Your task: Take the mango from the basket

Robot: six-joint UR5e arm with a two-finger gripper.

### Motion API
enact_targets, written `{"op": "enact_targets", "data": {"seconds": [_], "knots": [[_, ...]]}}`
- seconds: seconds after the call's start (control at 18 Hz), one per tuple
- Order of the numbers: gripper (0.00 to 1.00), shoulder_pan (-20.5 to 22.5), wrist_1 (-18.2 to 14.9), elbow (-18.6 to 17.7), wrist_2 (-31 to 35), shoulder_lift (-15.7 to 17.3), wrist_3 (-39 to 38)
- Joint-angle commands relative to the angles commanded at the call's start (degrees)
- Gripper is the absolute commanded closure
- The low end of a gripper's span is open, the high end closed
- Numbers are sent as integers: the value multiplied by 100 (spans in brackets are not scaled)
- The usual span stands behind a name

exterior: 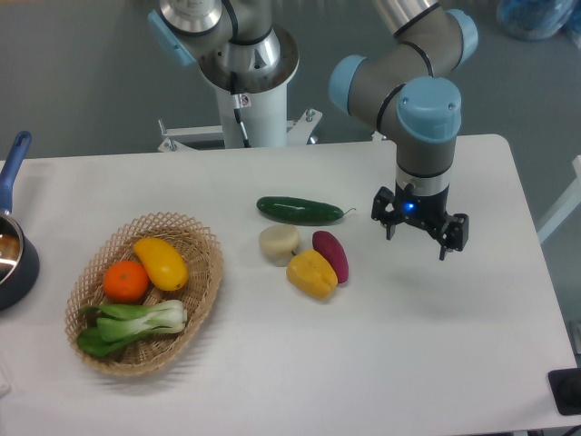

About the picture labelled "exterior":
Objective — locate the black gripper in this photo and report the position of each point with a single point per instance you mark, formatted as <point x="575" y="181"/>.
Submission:
<point x="428" y="213"/>

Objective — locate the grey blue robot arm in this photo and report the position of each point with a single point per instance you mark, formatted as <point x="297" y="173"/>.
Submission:
<point x="405" y="96"/>

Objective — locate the woven wicker basket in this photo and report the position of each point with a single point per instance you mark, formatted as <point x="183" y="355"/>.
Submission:
<point x="202" y="254"/>

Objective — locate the yellow mango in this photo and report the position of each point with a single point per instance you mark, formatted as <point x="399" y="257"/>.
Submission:
<point x="165" y="267"/>

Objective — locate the purple sweet potato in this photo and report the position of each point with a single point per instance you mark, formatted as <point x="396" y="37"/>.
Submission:
<point x="326" y="244"/>

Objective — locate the yellow bell pepper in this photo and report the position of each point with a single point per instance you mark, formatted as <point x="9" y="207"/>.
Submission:
<point x="311" y="273"/>

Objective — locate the dark green cucumber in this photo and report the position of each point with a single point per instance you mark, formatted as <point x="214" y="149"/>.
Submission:
<point x="299" y="211"/>

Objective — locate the white round vegetable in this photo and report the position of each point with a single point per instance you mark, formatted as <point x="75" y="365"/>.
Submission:
<point x="279" y="242"/>

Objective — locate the blue plastic bag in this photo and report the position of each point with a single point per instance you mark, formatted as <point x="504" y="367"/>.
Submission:
<point x="534" y="20"/>

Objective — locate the black device at edge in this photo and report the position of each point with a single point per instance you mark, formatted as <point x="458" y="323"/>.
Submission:
<point x="565" y="387"/>

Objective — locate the orange fruit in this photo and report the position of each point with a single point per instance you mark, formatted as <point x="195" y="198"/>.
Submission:
<point x="125" y="282"/>

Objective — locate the green bok choy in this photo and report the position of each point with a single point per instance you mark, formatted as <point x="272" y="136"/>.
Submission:
<point x="118" y="325"/>

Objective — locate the dark blue saucepan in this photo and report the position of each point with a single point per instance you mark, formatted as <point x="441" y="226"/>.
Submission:
<point x="20" y="263"/>

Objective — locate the white frame at right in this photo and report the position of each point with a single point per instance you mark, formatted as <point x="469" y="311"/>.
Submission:
<point x="564" y="205"/>

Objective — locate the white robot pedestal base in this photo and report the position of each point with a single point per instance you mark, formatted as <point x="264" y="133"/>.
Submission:
<point x="247" y="121"/>

